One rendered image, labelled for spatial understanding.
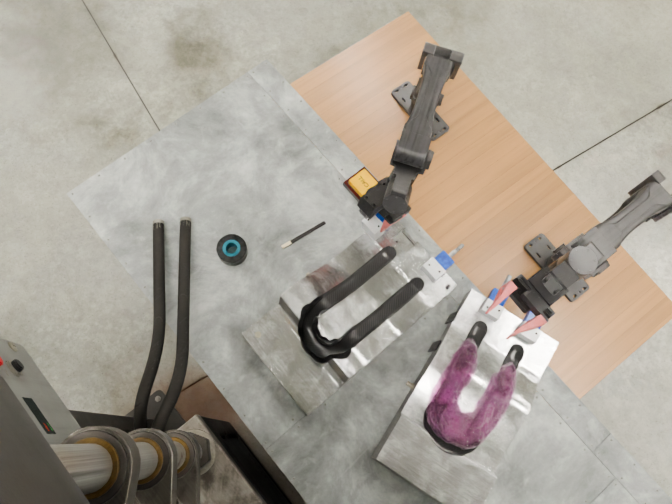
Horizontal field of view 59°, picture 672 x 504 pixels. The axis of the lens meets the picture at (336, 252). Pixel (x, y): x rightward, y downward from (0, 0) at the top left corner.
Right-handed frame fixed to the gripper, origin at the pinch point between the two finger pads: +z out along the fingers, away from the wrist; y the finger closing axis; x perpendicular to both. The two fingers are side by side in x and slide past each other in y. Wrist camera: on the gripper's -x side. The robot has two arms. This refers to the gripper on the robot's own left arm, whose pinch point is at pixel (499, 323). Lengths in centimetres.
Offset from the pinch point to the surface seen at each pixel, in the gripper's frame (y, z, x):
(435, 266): -19.2, -6.4, 28.0
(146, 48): -185, 4, 120
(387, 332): -13.5, 13.5, 30.3
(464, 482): 24.4, 21.2, 28.0
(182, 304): -49, 50, 29
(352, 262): -33.2, 9.3, 31.0
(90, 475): -17, 65, -45
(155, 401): -50, 84, 116
